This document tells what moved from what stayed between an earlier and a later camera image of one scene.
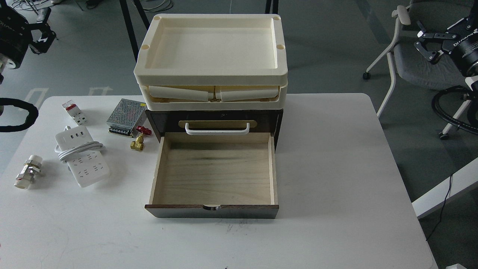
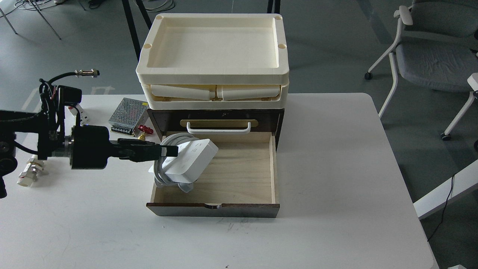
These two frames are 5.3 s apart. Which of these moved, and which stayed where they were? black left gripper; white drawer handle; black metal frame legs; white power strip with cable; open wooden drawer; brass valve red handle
Moved: white power strip with cable; black left gripper
Stayed: white drawer handle; brass valve red handle; open wooden drawer; black metal frame legs
